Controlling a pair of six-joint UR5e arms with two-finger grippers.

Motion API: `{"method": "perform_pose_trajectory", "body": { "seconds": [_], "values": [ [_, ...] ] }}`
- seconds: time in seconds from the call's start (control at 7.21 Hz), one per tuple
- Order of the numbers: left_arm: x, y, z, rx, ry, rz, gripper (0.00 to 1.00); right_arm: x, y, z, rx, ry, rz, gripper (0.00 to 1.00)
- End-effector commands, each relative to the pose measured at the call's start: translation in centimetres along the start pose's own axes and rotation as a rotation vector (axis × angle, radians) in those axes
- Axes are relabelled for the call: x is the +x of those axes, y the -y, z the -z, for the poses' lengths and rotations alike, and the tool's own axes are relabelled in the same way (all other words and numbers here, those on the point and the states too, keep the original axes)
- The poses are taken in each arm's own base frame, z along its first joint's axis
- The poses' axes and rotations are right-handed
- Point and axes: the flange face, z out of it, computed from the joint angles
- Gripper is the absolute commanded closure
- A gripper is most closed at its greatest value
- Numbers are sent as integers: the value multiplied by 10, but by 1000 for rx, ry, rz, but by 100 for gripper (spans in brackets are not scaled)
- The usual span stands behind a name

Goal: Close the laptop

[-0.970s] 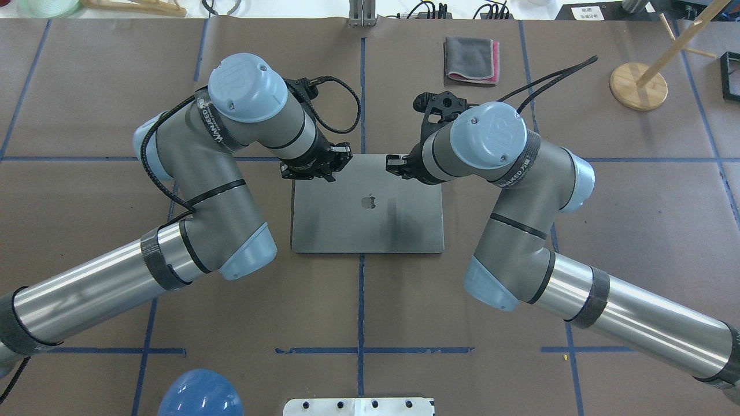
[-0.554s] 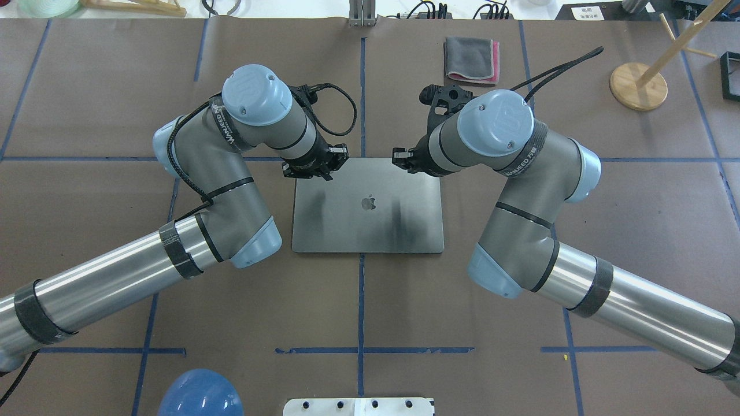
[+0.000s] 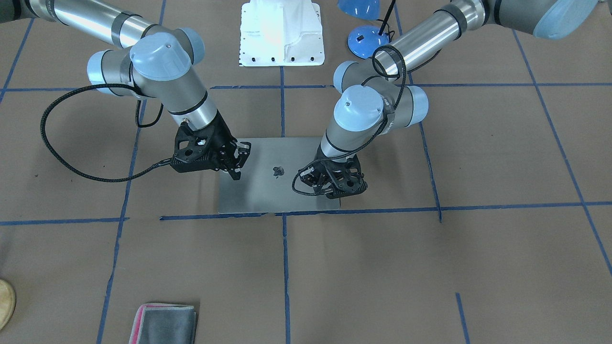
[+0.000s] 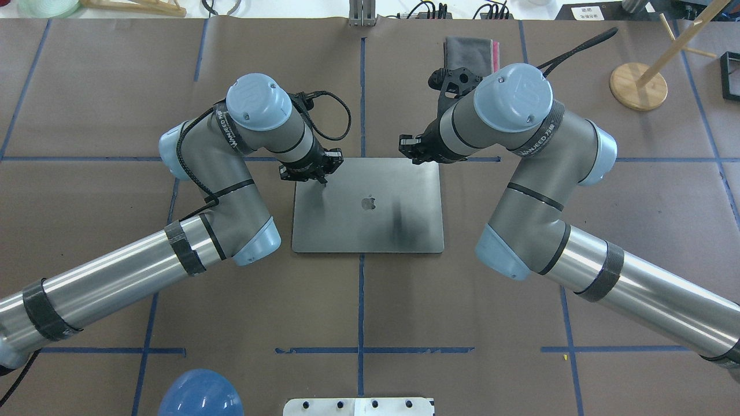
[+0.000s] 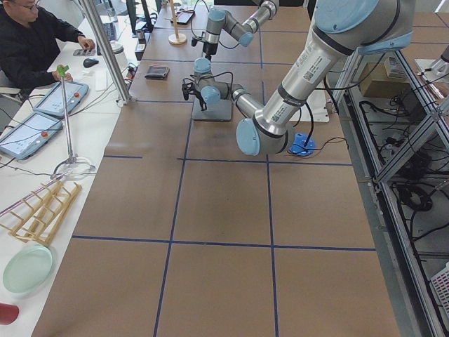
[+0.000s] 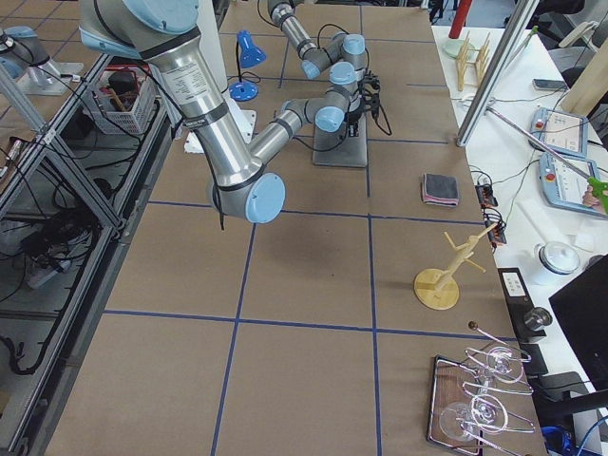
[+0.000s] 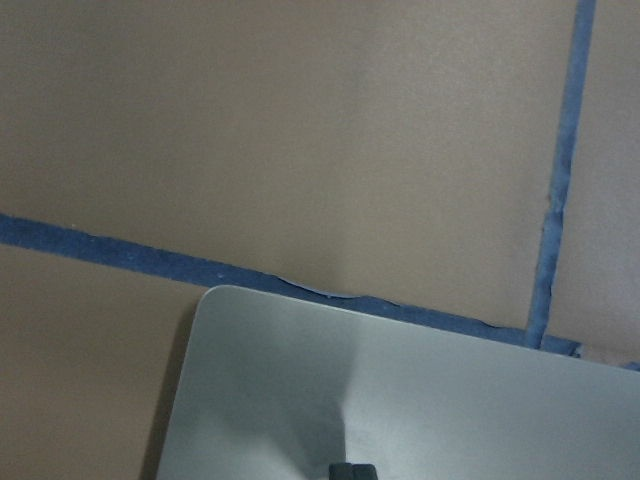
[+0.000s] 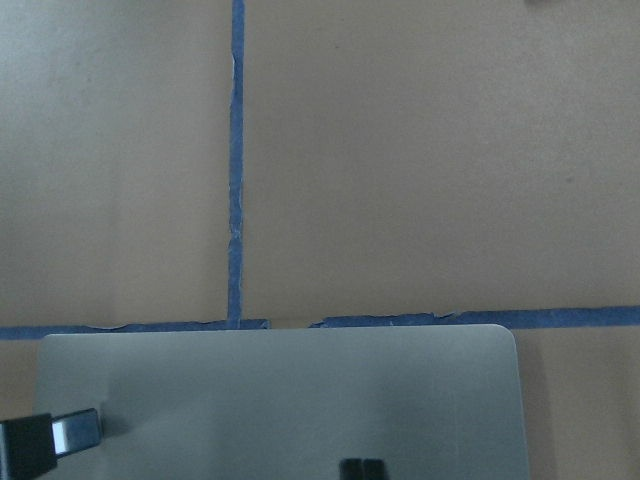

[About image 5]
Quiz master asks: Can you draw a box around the robot teach pendant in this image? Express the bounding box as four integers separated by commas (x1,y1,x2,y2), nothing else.
33,82,89,118
1,112,62,160

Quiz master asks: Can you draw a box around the blue desk lamp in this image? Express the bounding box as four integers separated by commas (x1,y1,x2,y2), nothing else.
287,133,316,157

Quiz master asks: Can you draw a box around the green glass plate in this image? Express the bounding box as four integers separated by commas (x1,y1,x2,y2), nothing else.
2,245,53,295

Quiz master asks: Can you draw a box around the seated person black jacket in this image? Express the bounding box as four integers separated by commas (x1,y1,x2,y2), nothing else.
0,0,97,91

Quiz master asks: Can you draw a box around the silver grey laptop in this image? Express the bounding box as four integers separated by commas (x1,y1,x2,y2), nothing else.
192,100,232,122

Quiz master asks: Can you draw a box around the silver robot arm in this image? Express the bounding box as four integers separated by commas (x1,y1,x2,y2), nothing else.
201,0,280,60
184,0,415,156

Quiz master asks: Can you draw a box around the wooden dish rack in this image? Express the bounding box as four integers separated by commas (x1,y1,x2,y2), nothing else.
1,180,82,246

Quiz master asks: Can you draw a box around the black computer mouse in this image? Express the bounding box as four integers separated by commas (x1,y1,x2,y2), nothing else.
83,58,99,69

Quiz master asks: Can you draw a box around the white plastic basket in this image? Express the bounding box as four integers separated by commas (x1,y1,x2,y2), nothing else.
430,263,449,316

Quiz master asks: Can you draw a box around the red cylinder on plate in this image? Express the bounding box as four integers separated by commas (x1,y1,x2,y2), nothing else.
0,303,20,325

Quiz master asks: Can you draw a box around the wooden mug tree stand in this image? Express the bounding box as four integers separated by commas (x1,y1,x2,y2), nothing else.
168,0,187,46

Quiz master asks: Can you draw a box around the white camera pillar base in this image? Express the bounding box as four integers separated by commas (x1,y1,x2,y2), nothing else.
290,90,330,123

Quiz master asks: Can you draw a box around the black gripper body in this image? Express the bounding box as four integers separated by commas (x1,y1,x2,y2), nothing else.
196,93,208,111
203,42,218,60

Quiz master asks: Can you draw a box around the aluminium frame post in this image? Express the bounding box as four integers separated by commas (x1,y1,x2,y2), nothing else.
79,0,132,107

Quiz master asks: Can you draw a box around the grey pink folded cloth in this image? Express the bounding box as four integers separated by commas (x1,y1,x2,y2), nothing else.
145,65,170,80

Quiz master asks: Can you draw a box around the metal stand green clip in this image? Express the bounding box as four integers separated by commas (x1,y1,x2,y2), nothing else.
51,65,96,179

